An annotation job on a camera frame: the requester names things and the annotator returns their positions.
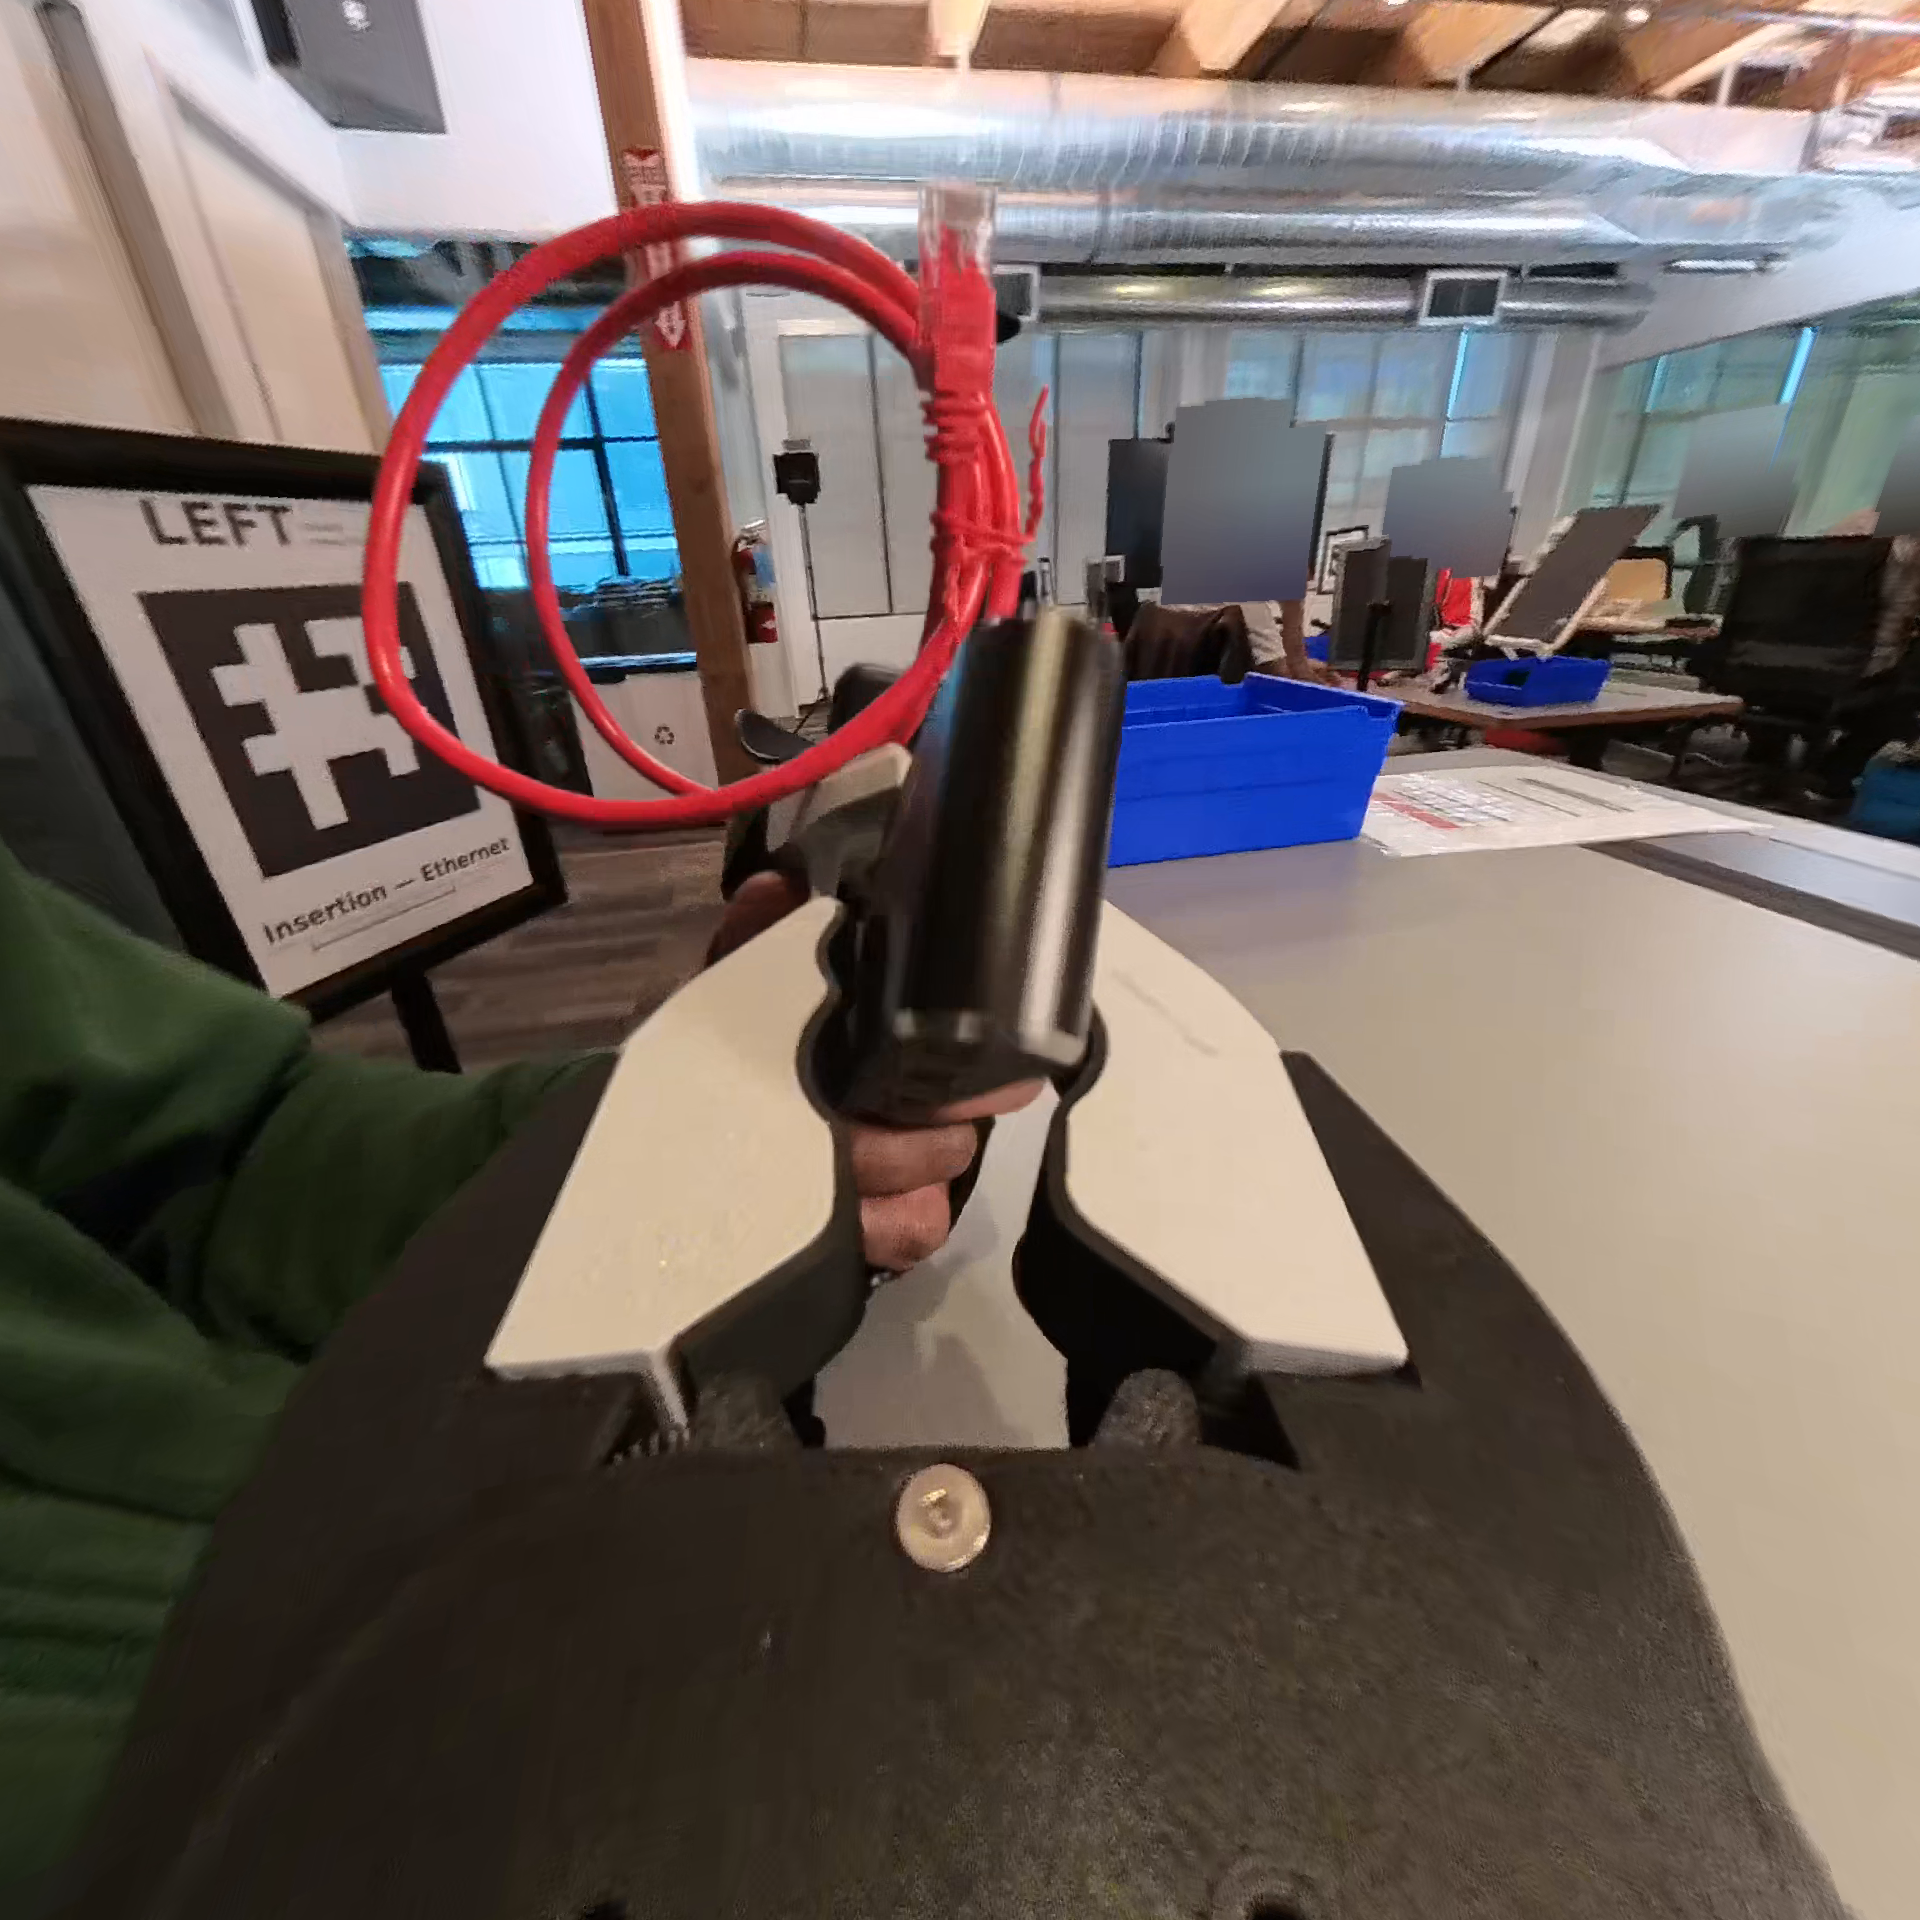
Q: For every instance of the large black screen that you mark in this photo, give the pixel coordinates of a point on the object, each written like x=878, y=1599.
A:
x=1133, y=509

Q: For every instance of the blue plastic bin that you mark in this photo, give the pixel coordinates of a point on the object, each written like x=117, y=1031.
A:
x=1245, y=779

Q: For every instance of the metal ventilation duct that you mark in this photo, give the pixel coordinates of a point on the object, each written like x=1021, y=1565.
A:
x=1277, y=165

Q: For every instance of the small monitor on pole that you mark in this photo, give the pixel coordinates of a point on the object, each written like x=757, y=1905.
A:
x=1381, y=608

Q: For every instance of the blue fabric bag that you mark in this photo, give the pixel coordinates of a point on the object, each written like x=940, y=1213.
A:
x=1892, y=803

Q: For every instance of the black wall speaker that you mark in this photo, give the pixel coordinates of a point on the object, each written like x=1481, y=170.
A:
x=359, y=59

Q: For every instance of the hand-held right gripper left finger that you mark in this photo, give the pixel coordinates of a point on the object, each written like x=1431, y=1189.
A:
x=675, y=1200

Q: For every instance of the black camera tripod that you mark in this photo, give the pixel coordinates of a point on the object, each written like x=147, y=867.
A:
x=801, y=474

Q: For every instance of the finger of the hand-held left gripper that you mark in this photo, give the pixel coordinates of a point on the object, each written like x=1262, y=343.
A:
x=855, y=795

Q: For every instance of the framed marker sign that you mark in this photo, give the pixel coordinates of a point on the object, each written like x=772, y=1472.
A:
x=195, y=720

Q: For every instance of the printed paper sheet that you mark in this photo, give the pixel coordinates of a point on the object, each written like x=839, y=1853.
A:
x=1559, y=810

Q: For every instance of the black saddle stool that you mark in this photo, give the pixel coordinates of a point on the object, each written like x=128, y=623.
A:
x=781, y=733

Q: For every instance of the red fire extinguisher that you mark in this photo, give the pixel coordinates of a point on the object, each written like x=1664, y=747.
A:
x=756, y=585

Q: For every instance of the person's left hand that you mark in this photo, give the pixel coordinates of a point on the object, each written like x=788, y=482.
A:
x=916, y=1185

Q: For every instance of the black network switch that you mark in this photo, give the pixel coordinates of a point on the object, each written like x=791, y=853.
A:
x=990, y=839

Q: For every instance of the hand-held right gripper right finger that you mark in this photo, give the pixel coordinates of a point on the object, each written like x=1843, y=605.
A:
x=1214, y=1200

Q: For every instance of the white recycling cabinet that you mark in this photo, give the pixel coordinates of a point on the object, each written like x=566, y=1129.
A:
x=645, y=744

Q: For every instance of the red arrow sign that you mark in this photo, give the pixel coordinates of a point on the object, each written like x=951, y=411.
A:
x=656, y=194

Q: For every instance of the wooden post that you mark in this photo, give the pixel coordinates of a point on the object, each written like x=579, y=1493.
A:
x=704, y=524

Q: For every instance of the person's left forearm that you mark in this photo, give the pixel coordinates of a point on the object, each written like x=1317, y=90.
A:
x=181, y=1170

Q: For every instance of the dark jacket on chair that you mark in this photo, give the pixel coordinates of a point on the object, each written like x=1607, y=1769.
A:
x=1185, y=644

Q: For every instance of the blue bin on table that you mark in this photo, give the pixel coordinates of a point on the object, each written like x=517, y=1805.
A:
x=1540, y=682

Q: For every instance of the black office chair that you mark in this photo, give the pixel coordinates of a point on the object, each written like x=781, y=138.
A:
x=1800, y=628

